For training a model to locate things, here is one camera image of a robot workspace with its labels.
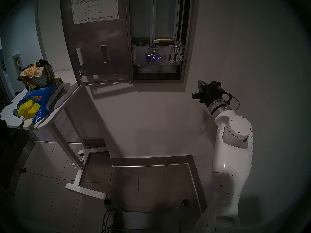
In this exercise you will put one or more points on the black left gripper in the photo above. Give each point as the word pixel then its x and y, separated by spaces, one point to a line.
pixel 4 133

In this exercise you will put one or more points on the black power box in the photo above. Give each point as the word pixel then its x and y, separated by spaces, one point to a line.
pixel 118 219

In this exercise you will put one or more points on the black base knob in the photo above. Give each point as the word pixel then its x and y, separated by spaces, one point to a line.
pixel 185 202
pixel 108 202

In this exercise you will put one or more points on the silver door lock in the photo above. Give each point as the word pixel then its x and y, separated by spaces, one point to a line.
pixel 80 73

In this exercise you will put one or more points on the steel wall dispenser cabinet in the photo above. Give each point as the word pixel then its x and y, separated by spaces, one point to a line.
pixel 141 16

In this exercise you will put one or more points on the yellow plastic pad pack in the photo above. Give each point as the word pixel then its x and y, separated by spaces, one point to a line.
pixel 28 110

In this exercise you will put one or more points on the white orange wrapped pad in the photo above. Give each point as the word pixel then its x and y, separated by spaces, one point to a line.
pixel 164 40

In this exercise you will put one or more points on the white table base frame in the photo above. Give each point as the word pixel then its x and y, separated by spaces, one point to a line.
pixel 63 142

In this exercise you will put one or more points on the dark robot base platform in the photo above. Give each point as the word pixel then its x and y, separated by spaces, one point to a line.
pixel 150 220

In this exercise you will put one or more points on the orange flower pad package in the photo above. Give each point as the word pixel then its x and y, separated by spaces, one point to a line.
pixel 35 74

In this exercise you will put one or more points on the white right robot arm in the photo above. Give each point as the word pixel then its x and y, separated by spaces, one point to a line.
pixel 230 162

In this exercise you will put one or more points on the white instruction sheet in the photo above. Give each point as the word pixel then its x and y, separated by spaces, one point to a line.
pixel 94 8

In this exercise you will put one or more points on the blue pad package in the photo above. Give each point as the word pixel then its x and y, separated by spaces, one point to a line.
pixel 46 96

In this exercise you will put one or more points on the chrome dispensing lever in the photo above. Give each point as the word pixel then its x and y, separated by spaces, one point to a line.
pixel 176 55
pixel 152 55

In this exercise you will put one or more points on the wall fire extinguisher cabinet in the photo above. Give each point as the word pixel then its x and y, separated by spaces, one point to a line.
pixel 17 63

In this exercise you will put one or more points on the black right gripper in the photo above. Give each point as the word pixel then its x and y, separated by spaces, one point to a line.
pixel 212 94

